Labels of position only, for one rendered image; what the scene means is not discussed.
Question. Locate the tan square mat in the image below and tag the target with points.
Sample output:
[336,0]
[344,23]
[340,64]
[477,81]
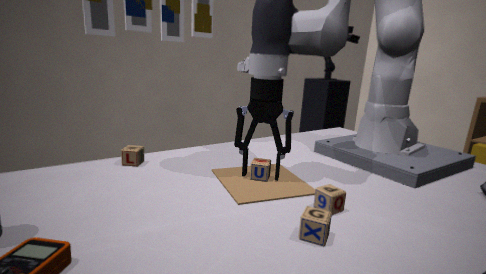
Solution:
[245,191]

